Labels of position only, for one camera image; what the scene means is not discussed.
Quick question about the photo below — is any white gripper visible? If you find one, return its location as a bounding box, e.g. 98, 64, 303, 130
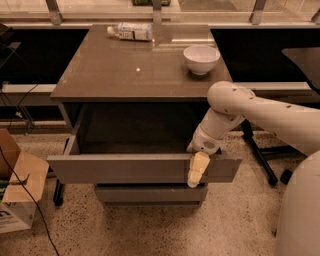
186, 125, 222, 188

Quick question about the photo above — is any grey top drawer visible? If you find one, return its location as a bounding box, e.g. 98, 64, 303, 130
46, 103, 243, 185

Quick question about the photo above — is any grey drawer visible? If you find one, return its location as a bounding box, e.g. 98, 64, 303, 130
46, 103, 243, 185
94, 184, 208, 204

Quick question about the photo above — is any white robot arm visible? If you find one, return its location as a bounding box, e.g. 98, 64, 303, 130
187, 81, 320, 256

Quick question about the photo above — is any grey bottom drawer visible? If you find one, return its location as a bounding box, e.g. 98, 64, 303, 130
94, 184, 208, 204

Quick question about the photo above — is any grey drawer cabinet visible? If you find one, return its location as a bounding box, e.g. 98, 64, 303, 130
51, 25, 230, 206

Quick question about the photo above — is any open cardboard box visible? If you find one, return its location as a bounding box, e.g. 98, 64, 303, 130
0, 129, 49, 233

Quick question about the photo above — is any black table leg right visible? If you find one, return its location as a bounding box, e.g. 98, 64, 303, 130
241, 120, 278, 186

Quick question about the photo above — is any black table leg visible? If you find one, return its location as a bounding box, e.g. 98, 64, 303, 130
52, 138, 71, 207
241, 120, 278, 186

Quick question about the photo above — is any black office chair base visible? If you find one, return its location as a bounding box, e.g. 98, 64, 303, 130
280, 169, 293, 185

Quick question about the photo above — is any white ceramic bowl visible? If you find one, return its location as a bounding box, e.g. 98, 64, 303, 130
183, 45, 221, 75

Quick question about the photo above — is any black table leg left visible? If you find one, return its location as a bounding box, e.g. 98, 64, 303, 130
52, 138, 71, 207

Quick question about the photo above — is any plastic water bottle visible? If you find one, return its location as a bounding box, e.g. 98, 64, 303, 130
107, 22, 153, 42

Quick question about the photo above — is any black floor cable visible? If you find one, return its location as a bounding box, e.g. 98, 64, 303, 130
0, 146, 60, 256

